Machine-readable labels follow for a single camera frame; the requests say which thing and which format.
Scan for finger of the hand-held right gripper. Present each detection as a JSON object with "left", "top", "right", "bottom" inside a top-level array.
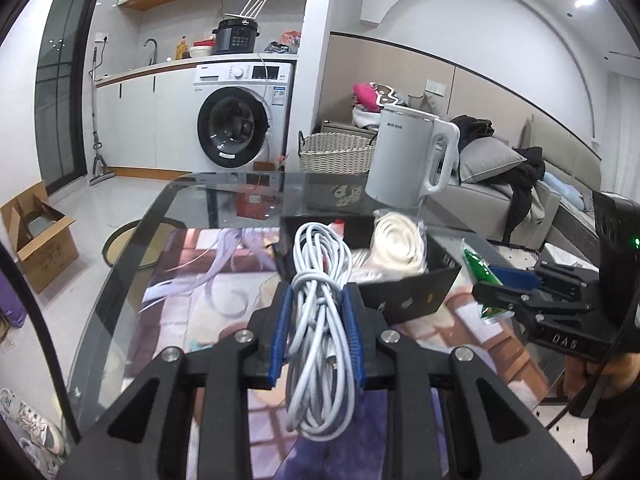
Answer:
[
  {"left": 487, "top": 261, "right": 599, "bottom": 292},
  {"left": 472, "top": 281, "right": 550, "bottom": 318}
]

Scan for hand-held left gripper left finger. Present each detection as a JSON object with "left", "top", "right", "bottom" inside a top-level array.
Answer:
[{"left": 57, "top": 282, "right": 293, "bottom": 480}]

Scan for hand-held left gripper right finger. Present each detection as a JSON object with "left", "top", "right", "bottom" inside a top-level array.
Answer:
[{"left": 342, "top": 282, "right": 571, "bottom": 480}]

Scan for green packet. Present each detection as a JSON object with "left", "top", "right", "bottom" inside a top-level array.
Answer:
[{"left": 462, "top": 249, "right": 512, "bottom": 322}]

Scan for black cardboard box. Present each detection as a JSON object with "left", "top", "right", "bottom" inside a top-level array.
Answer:
[{"left": 272, "top": 214, "right": 462, "bottom": 325}]

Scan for white cable bundle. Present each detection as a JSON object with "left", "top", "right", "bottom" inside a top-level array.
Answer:
[{"left": 285, "top": 222, "right": 358, "bottom": 442}]

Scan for cream strap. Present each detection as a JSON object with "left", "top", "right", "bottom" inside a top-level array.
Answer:
[{"left": 370, "top": 211, "right": 429, "bottom": 276}]

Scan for person's right hand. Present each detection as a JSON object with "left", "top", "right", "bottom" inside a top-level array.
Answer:
[{"left": 565, "top": 354, "right": 640, "bottom": 402}]

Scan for grey sofa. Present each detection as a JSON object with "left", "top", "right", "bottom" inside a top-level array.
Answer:
[{"left": 320, "top": 120, "right": 617, "bottom": 257}]

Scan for light blue blanket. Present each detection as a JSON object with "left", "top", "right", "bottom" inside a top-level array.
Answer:
[{"left": 541, "top": 172, "right": 594, "bottom": 212}]

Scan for black garment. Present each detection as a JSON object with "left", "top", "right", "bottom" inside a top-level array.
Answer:
[{"left": 501, "top": 146, "right": 547, "bottom": 247}]

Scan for printed desk mat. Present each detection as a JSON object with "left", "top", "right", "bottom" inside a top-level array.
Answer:
[{"left": 125, "top": 227, "right": 551, "bottom": 480}]

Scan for grey pillow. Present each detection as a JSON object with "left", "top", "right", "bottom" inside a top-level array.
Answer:
[{"left": 459, "top": 137, "right": 527, "bottom": 185}]

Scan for black jacket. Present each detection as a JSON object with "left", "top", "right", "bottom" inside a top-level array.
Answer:
[{"left": 451, "top": 115, "right": 495, "bottom": 149}]

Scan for white electric kettle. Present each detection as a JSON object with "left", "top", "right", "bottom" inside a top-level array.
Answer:
[{"left": 365, "top": 105, "right": 460, "bottom": 209}]

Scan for round floor mat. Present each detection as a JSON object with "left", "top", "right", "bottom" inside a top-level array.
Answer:
[{"left": 102, "top": 219, "right": 157, "bottom": 269}]

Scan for wicker laundry basket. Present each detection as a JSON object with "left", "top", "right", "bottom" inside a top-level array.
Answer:
[{"left": 298, "top": 131, "right": 377, "bottom": 175}]

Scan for white washing machine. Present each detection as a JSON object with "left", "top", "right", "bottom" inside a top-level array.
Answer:
[{"left": 192, "top": 61, "right": 296, "bottom": 173}]

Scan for pile of colourful clothes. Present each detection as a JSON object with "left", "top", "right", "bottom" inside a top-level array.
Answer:
[{"left": 351, "top": 81, "right": 407, "bottom": 129}]

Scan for brown cardboard box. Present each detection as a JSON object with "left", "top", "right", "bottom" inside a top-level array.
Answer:
[{"left": 0, "top": 182, "right": 80, "bottom": 294}]

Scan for white counter cabinet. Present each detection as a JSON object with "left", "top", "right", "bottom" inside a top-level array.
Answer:
[{"left": 95, "top": 55, "right": 201, "bottom": 172}]

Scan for white grey sneaker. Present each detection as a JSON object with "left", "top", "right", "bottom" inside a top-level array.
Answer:
[
  {"left": 19, "top": 437, "right": 62, "bottom": 480},
  {"left": 0, "top": 387, "right": 67, "bottom": 457}
]

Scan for purple rolled mat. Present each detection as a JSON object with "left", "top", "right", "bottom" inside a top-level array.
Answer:
[{"left": 0, "top": 276, "right": 27, "bottom": 329}]

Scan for clothes on washing machine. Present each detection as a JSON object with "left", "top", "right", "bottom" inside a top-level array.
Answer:
[{"left": 264, "top": 31, "right": 302, "bottom": 55}]

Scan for black pressure cooker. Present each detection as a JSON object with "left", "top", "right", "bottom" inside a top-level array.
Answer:
[{"left": 212, "top": 19, "right": 261, "bottom": 56}]

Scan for white router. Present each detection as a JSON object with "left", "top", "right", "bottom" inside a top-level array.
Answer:
[{"left": 225, "top": 0, "right": 264, "bottom": 24}]

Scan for dark glass door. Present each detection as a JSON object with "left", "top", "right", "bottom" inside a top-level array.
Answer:
[{"left": 35, "top": 0, "right": 112, "bottom": 194}]

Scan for mop with metal handle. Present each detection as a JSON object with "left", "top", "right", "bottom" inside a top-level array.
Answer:
[{"left": 89, "top": 47, "right": 117, "bottom": 187}]

